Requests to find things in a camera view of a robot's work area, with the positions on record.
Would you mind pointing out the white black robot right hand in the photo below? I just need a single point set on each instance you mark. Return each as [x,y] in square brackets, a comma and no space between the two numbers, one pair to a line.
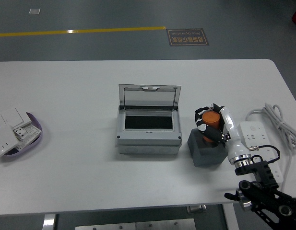
[233,134]

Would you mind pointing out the orange cylinder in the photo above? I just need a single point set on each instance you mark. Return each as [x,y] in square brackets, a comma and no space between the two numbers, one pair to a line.
[210,119]

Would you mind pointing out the grey electrical enclosure box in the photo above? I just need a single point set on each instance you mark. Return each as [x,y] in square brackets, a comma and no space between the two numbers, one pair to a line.
[147,141]

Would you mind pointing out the transparent hinged box lid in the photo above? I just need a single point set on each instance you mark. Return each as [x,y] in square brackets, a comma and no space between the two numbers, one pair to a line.
[147,99]

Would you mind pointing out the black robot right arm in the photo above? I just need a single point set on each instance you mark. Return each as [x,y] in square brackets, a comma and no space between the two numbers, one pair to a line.
[265,177]

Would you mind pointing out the grey cube block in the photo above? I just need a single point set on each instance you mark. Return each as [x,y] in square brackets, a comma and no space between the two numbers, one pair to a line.
[205,158]

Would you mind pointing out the white power strip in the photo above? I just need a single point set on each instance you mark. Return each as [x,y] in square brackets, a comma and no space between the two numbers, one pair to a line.
[255,136]

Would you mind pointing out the white socket module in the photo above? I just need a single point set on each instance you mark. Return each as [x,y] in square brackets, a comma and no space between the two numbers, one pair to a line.
[32,130]

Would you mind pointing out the purple plastic tray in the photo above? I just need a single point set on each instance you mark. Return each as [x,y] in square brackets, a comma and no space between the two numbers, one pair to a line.
[32,146]

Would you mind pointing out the white socket plate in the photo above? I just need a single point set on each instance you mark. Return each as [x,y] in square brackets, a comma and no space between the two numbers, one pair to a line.
[2,141]

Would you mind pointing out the silver floor plate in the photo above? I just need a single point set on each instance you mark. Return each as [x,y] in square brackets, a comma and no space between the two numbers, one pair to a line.
[34,11]

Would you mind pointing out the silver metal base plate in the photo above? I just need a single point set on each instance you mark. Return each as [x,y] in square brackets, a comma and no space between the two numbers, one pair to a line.
[138,225]

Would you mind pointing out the white rocker switch plate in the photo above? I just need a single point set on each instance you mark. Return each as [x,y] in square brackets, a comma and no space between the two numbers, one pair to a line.
[15,117]

